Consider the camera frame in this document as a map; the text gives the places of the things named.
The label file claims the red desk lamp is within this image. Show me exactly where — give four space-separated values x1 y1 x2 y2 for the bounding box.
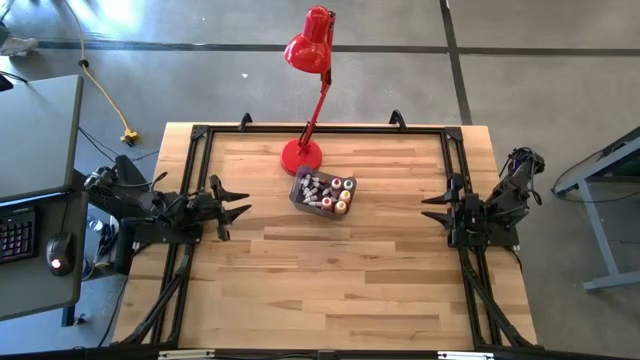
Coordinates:
279 4 337 178

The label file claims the yellow extension cable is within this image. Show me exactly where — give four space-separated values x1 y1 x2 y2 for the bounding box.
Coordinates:
63 0 141 147

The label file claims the black keyboard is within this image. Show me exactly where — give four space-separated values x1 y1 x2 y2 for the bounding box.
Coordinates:
0 206 40 265

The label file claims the grey raised desk panel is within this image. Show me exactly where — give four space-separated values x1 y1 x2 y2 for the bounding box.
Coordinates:
0 74 85 204

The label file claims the black desk leg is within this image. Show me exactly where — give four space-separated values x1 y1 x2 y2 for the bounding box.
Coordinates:
74 154 151 276

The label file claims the grey desk top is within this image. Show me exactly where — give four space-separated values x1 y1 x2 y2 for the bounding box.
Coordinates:
0 191 90 322

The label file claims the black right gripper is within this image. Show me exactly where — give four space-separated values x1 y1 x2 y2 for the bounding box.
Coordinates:
421 173 484 247

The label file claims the person's shoe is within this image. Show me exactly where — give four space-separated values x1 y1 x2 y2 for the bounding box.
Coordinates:
0 34 40 57

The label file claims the silver aluminium rail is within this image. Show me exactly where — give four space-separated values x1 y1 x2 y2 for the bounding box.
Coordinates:
437 350 496 360
158 348 216 360

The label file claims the black computer mouse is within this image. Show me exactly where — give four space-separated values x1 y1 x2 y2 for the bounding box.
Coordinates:
46 232 76 277

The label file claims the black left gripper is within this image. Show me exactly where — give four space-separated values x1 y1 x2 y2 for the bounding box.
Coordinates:
187 174 253 242

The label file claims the grey metal table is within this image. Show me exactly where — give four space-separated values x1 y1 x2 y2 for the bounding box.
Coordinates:
552 127 640 294

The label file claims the black cable bundle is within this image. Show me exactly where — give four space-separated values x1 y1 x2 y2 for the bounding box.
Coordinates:
82 214 119 274

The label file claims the grey translucent plastic bin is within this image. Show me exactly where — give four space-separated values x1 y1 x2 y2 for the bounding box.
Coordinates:
288 164 359 222

